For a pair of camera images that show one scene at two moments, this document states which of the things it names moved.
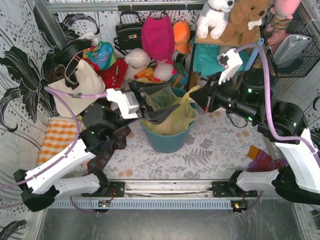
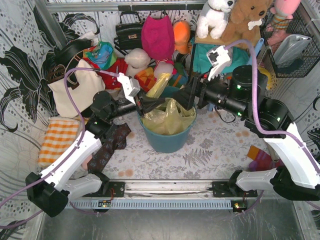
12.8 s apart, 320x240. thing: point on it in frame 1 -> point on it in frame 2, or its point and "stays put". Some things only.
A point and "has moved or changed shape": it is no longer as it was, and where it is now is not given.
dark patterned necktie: x=97 y=162 stays put
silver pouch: x=290 y=48 stays put
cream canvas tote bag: x=90 y=83 stays put
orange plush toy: x=181 y=30 stays put
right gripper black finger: x=202 y=96 -> x=185 y=95
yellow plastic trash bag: x=182 y=118 has moved or changed shape
